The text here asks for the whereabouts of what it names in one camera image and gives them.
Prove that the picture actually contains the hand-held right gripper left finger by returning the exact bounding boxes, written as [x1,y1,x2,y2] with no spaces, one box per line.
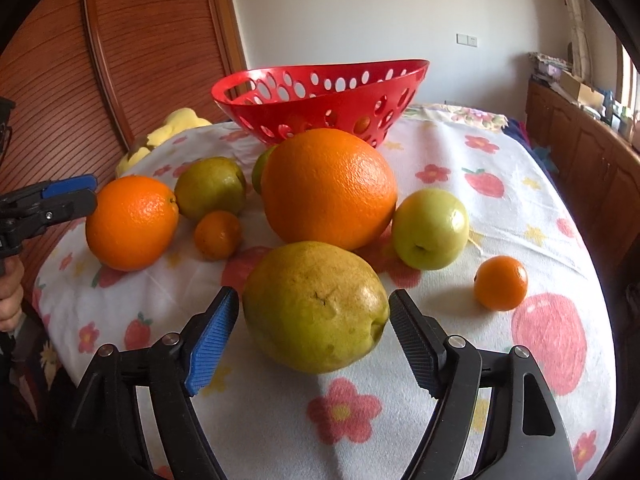
[70,286,240,480]

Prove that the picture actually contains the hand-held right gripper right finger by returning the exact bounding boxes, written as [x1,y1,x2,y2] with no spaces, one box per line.
[388,288,578,480]

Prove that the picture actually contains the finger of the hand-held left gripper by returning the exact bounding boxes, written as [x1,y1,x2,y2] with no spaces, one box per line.
[0,191,98,241]
[0,175,98,209]

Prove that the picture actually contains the medium orange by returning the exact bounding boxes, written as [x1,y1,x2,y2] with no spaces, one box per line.
[85,175,179,272]

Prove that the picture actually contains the small tangerine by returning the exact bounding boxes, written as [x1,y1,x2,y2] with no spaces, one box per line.
[474,255,529,311]
[194,210,243,261]

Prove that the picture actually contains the large yellow-green pear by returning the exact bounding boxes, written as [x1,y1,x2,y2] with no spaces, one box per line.
[242,241,391,375]

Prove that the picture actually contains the light green apple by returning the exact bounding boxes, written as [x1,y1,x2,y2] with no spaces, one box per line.
[391,188,470,270]

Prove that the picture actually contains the olive green pear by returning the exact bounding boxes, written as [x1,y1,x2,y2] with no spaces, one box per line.
[174,156,247,221]

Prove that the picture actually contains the small green fruit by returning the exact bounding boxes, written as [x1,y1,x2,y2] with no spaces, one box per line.
[251,145,278,196]

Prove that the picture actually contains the large orange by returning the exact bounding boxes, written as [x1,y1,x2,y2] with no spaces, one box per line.
[261,128,398,252]

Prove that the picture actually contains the red perforated plastic basket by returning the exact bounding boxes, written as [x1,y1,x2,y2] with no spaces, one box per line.
[211,59,431,150]

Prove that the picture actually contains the person's left hand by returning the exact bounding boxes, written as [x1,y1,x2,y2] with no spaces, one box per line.
[0,255,26,333]

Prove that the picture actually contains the wooden wardrobe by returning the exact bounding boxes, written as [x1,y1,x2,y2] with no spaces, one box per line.
[0,0,248,281]

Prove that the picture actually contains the yellow plush toy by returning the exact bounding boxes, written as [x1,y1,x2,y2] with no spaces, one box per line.
[116,108,213,178]

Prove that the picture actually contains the white flower print blanket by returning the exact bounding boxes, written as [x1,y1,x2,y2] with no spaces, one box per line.
[32,115,616,480]

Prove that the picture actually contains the floral quilt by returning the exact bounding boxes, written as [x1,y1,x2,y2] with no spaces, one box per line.
[400,104,511,133]

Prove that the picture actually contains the dark blue bedsheet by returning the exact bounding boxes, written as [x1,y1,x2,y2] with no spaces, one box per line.
[500,119,561,181]

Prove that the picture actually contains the wooden cabinet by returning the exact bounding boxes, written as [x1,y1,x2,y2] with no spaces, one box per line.
[525,80,640,281]

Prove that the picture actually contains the cardboard box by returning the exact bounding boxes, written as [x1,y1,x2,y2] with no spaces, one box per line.
[557,70,606,108]

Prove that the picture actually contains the beige curtain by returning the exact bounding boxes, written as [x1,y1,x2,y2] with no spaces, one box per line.
[550,0,591,81]

